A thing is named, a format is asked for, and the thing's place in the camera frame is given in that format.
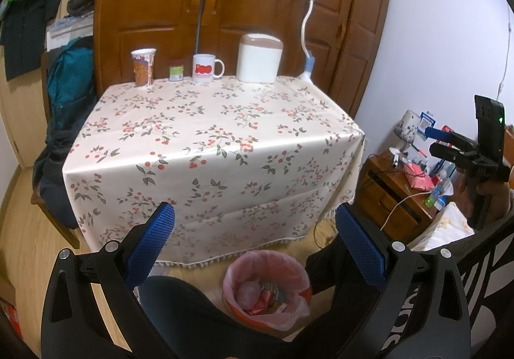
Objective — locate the teal backpack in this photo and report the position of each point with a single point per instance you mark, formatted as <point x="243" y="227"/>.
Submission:
<point x="70" y="78"/>

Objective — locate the person's right hand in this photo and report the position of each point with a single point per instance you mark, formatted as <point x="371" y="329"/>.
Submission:
<point x="500" y="198"/>

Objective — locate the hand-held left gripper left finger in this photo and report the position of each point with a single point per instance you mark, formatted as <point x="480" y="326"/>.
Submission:
<point x="150" y="250"/>

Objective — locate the person's left leg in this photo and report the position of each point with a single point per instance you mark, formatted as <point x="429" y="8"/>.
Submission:
<point x="180" y="302"/>

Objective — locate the white floral table lamp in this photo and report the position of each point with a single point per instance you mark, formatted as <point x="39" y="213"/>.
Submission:
<point x="407" y="128"/>

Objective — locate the dark jacket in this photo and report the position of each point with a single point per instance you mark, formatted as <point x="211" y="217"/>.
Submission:
<point x="52" y="174"/>

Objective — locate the small green label jar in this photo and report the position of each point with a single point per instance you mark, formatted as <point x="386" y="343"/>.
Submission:
<point x="176" y="72"/>

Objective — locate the printed paper cup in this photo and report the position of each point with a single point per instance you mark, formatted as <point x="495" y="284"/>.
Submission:
<point x="142" y="68"/>

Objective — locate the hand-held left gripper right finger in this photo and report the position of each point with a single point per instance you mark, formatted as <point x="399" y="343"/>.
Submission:
<point x="361" y="250"/>

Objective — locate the white bin brown lid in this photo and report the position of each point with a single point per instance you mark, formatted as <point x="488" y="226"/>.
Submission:
<point x="259" y="62"/>

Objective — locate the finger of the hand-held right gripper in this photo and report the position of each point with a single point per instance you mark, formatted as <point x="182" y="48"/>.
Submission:
<point x="445" y="152"/>
<point x="441" y="135"/>

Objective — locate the pink tissue pack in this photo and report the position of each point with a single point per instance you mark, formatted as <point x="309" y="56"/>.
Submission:
<point x="419" y="178"/>

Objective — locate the wooden wardrobe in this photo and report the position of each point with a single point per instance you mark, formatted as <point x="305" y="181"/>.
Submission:
<point x="261" y="1"/>

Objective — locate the white gooseneck phone holder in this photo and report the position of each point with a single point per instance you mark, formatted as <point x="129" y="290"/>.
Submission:
<point x="304" y="30"/>

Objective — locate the clear plastic packet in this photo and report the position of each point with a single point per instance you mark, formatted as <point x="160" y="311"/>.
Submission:
<point x="68" y="34"/>

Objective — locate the dark hanging clothes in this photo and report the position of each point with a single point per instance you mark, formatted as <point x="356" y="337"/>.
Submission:
<point x="24" y="38"/>

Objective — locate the wooden chair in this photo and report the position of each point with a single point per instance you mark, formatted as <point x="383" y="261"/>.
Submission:
<point x="64" y="232"/>

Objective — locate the white mug red print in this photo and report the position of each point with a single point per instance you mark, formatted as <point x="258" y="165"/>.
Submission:
<point x="202" y="69"/>

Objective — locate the wooden nightstand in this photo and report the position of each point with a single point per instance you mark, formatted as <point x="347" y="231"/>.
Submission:
<point x="385" y="198"/>

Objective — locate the green plastic bottle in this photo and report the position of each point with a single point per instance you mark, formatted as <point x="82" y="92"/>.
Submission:
<point x="435" y="194"/>

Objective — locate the red yellow snack wrapper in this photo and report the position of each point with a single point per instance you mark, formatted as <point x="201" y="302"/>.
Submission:
<point x="262" y="302"/>

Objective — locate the floral tablecloth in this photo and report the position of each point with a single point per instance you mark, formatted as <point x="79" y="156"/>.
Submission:
<point x="200" y="142"/>

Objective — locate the dark thin rod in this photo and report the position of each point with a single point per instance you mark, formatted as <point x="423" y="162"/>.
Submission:
<point x="198" y="34"/>

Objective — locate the orange bin pink liner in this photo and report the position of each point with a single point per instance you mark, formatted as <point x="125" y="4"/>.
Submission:
<point x="241" y="262"/>

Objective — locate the white patterned bedding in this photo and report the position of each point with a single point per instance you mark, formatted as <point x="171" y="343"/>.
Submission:
<point x="445" y="226"/>

